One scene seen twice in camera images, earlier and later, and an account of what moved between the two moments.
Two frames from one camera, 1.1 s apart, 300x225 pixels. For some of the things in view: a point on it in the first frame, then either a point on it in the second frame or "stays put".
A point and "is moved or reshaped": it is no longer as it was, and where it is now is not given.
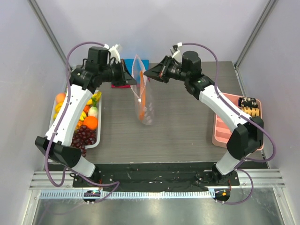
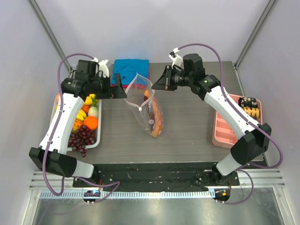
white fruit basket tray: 99,123 stays put
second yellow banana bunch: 83,116 stays put
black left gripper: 125,78 -> 118,92
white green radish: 93,111 stays put
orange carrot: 142,97 -> 157,129
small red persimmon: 86,108 stays put
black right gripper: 165,69 -> 168,78
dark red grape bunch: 83,136 stays put
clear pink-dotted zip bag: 141,87 is moved or reshaped
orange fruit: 91,122 stays put
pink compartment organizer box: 221,132 stays put
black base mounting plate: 161,177 stays put
